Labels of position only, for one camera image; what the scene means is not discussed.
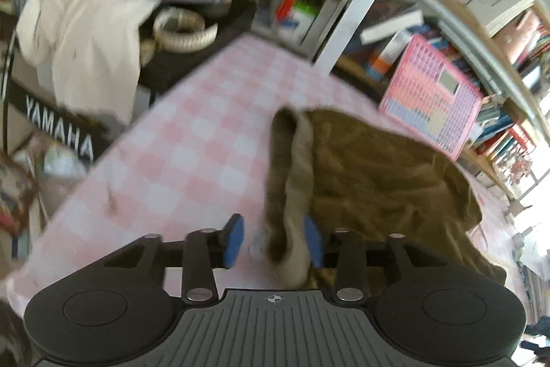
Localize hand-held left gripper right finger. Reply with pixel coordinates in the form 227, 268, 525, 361
304, 216, 450, 304

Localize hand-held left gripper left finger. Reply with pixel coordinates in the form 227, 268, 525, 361
103, 214, 245, 305

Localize brown corduroy pants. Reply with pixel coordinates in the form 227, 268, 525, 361
264, 107, 508, 290

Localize pink printed desk mat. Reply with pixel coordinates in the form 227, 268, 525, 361
6, 34, 531, 320

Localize pink learning tablet toy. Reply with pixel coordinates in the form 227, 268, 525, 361
378, 34, 484, 162

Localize round metal tin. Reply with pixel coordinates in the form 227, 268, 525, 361
152, 7, 218, 52

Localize patterned cloth bag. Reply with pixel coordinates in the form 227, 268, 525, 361
0, 152, 44, 247

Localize white pen holder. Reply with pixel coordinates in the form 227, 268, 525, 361
253, 0, 321, 46

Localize grey fuzzy cloth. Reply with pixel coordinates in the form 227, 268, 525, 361
0, 298, 34, 367

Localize cream cloth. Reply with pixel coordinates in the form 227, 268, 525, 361
17, 0, 144, 122

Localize wooden bookshelf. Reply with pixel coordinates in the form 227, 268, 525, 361
241, 0, 550, 213

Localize row of assorted books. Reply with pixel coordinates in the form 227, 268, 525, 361
339, 0, 550, 187

